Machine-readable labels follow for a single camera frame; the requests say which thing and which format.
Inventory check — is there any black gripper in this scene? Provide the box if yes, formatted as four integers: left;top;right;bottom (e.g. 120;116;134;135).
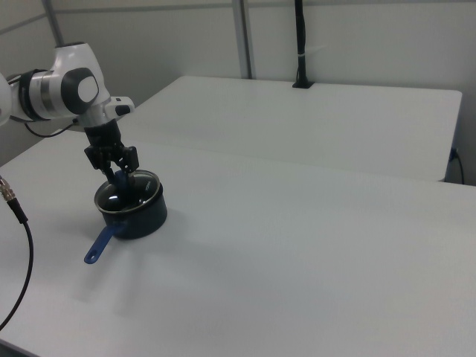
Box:
83;121;141;187

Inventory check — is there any glass lid with blue knob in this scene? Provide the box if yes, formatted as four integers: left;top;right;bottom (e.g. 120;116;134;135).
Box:
94;169;162;213

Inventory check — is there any black pole with clamp base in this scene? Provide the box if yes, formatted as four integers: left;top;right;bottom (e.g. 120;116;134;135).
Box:
292;0;315;89

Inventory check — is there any dark saucepan with blue handle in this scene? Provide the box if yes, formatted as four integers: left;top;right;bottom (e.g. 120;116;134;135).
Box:
83;181;169;266

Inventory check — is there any black cable on robot arm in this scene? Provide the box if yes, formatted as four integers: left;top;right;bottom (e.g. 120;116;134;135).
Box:
7;114;81;139

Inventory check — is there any black cable with metal connector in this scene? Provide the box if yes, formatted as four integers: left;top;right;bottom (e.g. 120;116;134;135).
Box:
0;177;35;332

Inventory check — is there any grey slanted frame post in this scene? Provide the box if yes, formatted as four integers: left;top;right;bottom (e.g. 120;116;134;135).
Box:
42;0;65;48

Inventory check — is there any grey vertical frame post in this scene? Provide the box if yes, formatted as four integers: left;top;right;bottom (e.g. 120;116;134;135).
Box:
233;0;258;80

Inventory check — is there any blue plug with black cable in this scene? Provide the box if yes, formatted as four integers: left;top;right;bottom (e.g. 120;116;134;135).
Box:
448;147;466;184

